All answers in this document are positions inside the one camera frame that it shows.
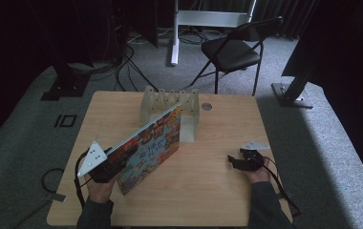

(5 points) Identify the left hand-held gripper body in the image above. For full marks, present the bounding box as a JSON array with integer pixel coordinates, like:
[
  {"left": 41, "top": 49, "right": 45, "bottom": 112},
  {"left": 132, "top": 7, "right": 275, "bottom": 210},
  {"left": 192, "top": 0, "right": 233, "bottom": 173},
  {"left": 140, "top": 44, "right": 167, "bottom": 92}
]
[{"left": 76, "top": 140, "right": 132, "bottom": 184}]

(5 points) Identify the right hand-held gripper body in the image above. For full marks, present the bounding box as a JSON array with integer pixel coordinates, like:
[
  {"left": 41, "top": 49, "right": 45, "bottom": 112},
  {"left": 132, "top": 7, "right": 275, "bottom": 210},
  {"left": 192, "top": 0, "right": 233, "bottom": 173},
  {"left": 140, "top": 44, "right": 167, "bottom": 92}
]
[{"left": 238, "top": 140, "right": 270, "bottom": 172}]

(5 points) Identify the colourful picture book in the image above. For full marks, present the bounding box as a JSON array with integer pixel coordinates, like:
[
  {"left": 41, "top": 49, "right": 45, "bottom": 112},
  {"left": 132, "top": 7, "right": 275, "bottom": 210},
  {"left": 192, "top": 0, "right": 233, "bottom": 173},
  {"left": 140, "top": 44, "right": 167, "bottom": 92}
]
[{"left": 106, "top": 101, "right": 183, "bottom": 196}]

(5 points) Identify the clear acrylic book rack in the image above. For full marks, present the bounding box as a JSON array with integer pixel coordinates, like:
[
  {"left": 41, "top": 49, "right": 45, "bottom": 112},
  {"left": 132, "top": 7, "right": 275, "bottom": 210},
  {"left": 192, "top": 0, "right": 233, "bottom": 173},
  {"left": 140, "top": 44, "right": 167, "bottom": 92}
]
[{"left": 139, "top": 85, "right": 201, "bottom": 143}]

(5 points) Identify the person's right hand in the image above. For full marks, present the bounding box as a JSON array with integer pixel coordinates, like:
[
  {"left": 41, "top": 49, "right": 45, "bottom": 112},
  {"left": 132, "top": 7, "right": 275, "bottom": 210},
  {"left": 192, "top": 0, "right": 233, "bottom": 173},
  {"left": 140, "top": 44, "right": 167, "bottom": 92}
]
[{"left": 243, "top": 157, "right": 272, "bottom": 185}]

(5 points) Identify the person's left hand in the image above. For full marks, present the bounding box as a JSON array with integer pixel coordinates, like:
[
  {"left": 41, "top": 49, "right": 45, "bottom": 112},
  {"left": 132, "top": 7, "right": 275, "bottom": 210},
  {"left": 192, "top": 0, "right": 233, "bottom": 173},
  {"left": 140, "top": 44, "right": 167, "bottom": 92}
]
[{"left": 85, "top": 171, "right": 120, "bottom": 204}]

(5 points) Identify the grey tape piece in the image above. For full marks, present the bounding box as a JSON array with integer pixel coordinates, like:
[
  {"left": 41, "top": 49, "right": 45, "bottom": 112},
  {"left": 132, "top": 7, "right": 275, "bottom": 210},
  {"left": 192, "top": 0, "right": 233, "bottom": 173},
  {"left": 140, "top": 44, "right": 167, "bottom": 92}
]
[{"left": 44, "top": 192, "right": 67, "bottom": 203}]

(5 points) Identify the black slanted stand with base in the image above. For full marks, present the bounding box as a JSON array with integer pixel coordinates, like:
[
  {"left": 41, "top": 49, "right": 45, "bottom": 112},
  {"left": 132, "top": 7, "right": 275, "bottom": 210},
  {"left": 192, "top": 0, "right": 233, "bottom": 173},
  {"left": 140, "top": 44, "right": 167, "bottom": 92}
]
[{"left": 270, "top": 34, "right": 315, "bottom": 110}]

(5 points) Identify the black folding chair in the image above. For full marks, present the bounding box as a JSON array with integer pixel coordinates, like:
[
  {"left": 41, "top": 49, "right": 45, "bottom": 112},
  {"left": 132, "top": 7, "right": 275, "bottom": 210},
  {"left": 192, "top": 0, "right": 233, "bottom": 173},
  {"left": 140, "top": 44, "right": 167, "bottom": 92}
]
[{"left": 189, "top": 16, "right": 285, "bottom": 96}]

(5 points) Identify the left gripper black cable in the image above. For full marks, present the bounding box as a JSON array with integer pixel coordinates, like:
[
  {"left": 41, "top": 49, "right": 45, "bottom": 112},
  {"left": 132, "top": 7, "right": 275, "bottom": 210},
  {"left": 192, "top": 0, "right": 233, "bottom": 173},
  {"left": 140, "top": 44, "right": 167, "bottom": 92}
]
[{"left": 73, "top": 150, "right": 91, "bottom": 210}]

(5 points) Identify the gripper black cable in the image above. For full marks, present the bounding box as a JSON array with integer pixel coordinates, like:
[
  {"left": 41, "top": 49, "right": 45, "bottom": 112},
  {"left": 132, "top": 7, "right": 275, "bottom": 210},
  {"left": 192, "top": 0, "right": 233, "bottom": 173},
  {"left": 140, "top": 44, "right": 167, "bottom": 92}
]
[
  {"left": 261, "top": 156, "right": 303, "bottom": 219},
  {"left": 73, "top": 150, "right": 91, "bottom": 210}
]

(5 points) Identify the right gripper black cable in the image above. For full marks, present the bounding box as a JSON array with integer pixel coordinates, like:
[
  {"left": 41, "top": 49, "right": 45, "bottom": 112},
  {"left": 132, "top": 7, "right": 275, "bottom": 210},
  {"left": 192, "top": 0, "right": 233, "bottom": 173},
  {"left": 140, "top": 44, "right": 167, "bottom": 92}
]
[{"left": 261, "top": 156, "right": 303, "bottom": 219}]

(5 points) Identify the black cable loop on floor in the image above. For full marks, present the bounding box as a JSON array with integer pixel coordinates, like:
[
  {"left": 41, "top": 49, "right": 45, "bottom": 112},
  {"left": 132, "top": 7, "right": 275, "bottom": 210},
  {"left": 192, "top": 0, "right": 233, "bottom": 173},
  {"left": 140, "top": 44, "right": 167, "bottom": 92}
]
[{"left": 41, "top": 167, "right": 67, "bottom": 195}]

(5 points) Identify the black stand with base plate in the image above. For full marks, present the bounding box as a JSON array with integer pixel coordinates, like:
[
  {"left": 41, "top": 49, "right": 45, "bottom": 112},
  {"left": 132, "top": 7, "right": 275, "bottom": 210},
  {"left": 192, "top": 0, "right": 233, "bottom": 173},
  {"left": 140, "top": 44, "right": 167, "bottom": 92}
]
[{"left": 39, "top": 0, "right": 92, "bottom": 102}]

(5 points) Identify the bundle of black floor cables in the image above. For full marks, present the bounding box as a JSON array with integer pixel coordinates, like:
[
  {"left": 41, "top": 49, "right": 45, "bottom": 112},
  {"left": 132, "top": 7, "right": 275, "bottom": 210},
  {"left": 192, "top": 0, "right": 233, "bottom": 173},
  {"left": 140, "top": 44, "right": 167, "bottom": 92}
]
[{"left": 114, "top": 42, "right": 159, "bottom": 94}]

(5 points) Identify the white metal desk frame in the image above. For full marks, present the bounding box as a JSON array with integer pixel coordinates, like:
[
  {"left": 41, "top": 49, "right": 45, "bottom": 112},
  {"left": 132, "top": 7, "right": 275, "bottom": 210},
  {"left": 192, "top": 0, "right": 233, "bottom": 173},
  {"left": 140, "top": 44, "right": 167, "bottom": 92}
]
[{"left": 169, "top": 0, "right": 258, "bottom": 67}]

